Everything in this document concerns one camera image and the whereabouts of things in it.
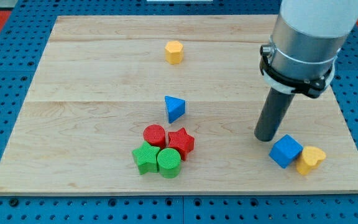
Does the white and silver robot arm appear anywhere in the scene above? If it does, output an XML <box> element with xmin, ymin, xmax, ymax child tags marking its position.
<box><xmin>260</xmin><ymin>0</ymin><xmax>358</xmax><ymax>98</ymax></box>

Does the blue triangle block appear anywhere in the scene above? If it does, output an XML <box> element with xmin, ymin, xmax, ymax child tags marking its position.
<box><xmin>164</xmin><ymin>96</ymin><xmax>186</xmax><ymax>124</ymax></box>

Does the light wooden board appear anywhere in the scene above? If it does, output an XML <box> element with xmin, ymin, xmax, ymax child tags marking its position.
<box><xmin>0</xmin><ymin>15</ymin><xmax>358</xmax><ymax>196</ymax></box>

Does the red star block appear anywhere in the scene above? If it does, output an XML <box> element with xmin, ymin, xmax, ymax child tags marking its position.
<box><xmin>168</xmin><ymin>128</ymin><xmax>195</xmax><ymax>161</ymax></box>

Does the red cylinder block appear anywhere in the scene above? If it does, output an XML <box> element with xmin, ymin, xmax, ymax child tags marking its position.
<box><xmin>143</xmin><ymin>124</ymin><xmax>166</xmax><ymax>149</ymax></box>

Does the green cylinder block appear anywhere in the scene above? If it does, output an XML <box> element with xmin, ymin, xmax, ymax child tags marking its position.
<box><xmin>157</xmin><ymin>148</ymin><xmax>181</xmax><ymax>179</ymax></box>

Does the green star block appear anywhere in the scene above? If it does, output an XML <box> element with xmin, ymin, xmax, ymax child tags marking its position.
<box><xmin>132</xmin><ymin>141</ymin><xmax>160</xmax><ymax>175</ymax></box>

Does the yellow hexagon block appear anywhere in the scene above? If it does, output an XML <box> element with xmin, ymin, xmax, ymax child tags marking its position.
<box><xmin>165</xmin><ymin>40</ymin><xmax>184</xmax><ymax>65</ymax></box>

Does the dark grey cylindrical pointer tool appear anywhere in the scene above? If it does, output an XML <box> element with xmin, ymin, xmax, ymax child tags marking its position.
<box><xmin>254</xmin><ymin>88</ymin><xmax>294</xmax><ymax>142</ymax></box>

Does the blue cube block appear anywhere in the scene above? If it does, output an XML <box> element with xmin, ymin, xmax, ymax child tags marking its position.
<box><xmin>269</xmin><ymin>134</ymin><xmax>303</xmax><ymax>169</ymax></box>

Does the yellow heart block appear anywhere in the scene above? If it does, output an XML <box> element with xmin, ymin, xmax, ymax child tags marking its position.
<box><xmin>296</xmin><ymin>146</ymin><xmax>326</xmax><ymax>175</ymax></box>

